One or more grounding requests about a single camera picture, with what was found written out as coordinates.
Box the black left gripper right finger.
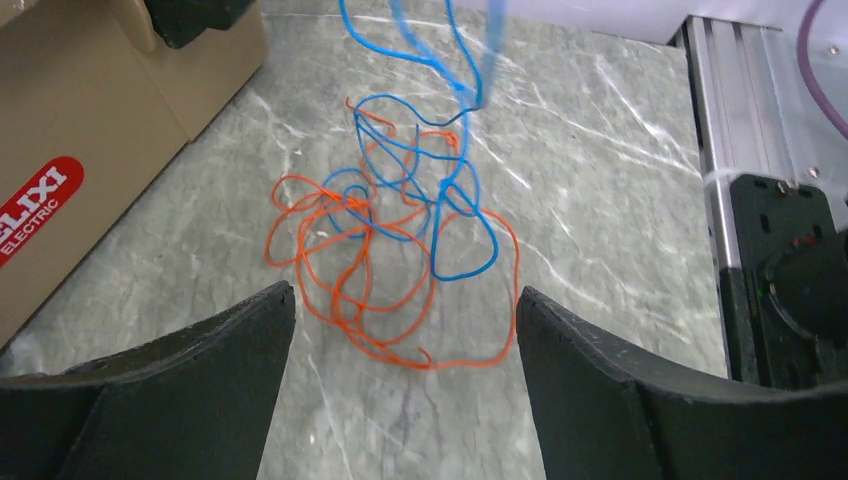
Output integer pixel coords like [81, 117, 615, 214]
[517, 287, 847, 479]

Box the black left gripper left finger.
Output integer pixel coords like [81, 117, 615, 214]
[1, 281, 295, 479]

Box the tan plastic toolbox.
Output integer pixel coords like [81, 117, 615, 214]
[1, 1, 268, 342]

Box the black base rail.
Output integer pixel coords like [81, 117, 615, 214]
[679, 16, 847, 390]

